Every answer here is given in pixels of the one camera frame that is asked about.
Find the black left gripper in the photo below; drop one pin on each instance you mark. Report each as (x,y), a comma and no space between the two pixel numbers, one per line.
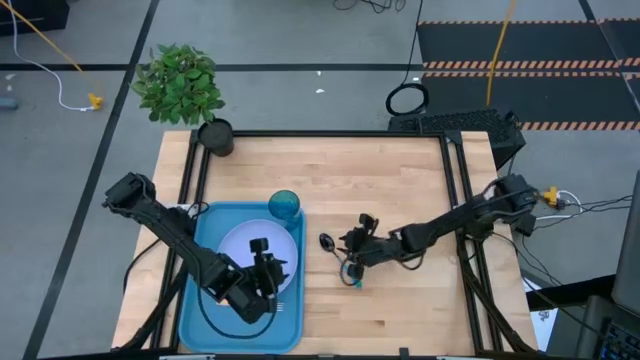
(262,280)

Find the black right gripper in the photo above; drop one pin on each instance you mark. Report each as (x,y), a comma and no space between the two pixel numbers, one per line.
(375,247)

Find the pale lavender plate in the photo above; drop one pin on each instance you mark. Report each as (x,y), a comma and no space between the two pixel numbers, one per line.
(235,245)

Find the teal faceted plastic cup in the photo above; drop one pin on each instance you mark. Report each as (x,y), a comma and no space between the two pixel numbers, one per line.
(284,205)

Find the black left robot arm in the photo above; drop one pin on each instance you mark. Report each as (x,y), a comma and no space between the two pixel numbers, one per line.
(165,225)

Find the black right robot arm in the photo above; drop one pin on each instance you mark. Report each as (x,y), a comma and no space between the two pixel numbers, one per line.
(450,220)

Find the blue plastic tray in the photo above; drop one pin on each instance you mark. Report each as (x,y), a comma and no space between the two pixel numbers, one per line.
(290,325)

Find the black plant pot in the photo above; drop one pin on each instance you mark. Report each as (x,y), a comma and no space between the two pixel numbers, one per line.
(216,137)

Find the yellow plug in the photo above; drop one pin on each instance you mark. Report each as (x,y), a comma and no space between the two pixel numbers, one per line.
(551,196)

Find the green leafy plant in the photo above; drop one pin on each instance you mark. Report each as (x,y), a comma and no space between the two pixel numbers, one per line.
(177,82)

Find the black desk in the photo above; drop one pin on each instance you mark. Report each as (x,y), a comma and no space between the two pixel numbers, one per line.
(575,295)

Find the black hazard-striped floor mat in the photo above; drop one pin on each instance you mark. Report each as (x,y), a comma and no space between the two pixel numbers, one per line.
(550,45)

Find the black keyboard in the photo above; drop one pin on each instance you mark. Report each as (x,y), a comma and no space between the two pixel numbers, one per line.
(622,345)

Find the black box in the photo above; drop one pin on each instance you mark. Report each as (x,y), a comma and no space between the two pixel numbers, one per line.
(30,15)

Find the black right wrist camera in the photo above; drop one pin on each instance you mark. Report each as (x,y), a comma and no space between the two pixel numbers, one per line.
(367,221)

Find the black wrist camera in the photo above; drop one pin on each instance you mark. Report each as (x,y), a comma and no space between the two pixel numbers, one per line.
(259,245)
(367,221)

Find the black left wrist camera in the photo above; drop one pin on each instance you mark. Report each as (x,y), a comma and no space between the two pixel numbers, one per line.
(259,245)

